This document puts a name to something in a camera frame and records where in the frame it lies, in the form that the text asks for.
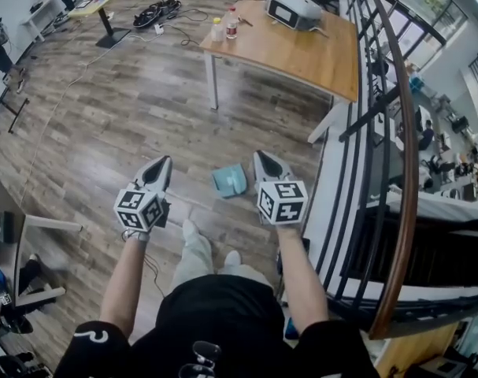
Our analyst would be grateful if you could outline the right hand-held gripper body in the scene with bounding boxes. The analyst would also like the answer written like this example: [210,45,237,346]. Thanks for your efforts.
[256,180,309,226]

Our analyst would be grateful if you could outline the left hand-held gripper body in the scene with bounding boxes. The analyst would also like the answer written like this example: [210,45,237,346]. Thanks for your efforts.
[113,181,172,234]

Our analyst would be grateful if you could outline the teal dustpan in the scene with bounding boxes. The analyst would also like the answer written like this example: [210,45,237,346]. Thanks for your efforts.
[211,162,247,199]

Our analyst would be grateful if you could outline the person's right forearm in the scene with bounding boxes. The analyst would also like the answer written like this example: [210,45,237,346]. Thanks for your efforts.
[276,225,329,340]

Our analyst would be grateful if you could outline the person's left forearm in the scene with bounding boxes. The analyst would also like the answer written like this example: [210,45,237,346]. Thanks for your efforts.
[98,237,149,338]

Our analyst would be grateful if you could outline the person's left hand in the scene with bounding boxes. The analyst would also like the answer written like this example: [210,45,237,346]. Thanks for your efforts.
[122,228,151,243]

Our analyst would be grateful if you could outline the person's left white shoe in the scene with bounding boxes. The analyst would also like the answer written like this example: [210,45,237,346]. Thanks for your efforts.
[182,218,200,239]

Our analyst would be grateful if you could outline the black bin blue bag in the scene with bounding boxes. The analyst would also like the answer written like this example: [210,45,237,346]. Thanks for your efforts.
[276,237,311,287]

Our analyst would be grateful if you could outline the person's light grey trousers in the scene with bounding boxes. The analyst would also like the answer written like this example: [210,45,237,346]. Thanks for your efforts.
[171,226,275,302]

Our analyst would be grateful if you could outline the dark table white legs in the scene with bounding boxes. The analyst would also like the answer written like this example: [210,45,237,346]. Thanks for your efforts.
[0,163,84,310]

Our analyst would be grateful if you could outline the wooden table white legs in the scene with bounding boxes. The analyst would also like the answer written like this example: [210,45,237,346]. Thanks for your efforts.
[198,0,360,144]

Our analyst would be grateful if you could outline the black railing wooden handrail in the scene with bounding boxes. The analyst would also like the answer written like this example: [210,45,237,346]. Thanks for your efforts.
[301,0,478,340]

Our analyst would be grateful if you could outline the black blue round object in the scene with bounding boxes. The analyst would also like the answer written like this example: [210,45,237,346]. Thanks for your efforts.
[283,317,301,340]

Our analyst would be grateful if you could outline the person's black shirt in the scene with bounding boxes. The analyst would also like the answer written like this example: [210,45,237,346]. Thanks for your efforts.
[53,273,377,378]

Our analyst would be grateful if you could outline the small black box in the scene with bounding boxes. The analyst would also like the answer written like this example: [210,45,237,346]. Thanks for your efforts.
[0,210,16,244]

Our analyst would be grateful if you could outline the black glasses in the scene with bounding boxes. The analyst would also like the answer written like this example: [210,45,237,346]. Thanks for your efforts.
[179,340,223,378]

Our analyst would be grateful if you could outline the white grey box device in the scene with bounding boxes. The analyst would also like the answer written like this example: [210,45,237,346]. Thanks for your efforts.
[266,0,329,38]

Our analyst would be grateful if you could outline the light wooden table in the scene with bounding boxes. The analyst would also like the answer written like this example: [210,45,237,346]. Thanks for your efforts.
[374,321,472,378]

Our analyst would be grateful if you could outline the small white table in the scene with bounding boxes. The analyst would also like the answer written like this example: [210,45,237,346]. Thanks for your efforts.
[20,0,66,43]

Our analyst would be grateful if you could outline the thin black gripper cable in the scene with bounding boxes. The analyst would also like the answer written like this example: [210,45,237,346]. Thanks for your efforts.
[122,230,167,298]

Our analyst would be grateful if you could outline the black metal stand frame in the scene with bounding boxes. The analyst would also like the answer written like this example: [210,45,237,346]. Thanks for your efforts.
[0,83,30,134]

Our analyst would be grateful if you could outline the black cable pile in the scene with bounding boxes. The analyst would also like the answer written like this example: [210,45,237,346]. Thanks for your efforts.
[132,0,183,29]

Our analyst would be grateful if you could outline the yellow table black pedestal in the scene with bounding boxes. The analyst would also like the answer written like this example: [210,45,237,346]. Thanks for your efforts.
[68,0,132,50]

